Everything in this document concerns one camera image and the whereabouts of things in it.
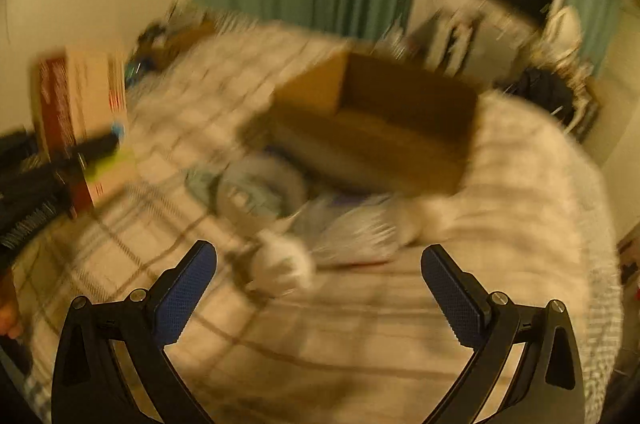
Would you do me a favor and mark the red white carton box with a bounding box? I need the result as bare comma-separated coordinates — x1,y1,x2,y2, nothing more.
32,46,137,213

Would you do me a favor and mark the white tape roll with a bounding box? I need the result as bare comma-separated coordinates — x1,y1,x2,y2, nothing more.
215,153,308,238

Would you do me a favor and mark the white earbuds case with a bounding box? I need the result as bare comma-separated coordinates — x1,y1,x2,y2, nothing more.
247,230,316,297

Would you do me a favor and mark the person's left hand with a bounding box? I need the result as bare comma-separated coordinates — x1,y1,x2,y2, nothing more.
0,269,23,340

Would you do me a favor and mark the small cardboard box with clutter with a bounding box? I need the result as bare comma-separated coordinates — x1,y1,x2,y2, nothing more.
130,0,220,72

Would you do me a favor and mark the open brown cardboard box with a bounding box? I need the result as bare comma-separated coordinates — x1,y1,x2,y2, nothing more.
266,51,478,196

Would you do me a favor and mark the black bag on chair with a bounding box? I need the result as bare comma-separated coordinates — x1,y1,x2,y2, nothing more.
504,66,575,126

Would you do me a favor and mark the white round mirror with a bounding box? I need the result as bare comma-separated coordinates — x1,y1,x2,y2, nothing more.
542,6,582,59

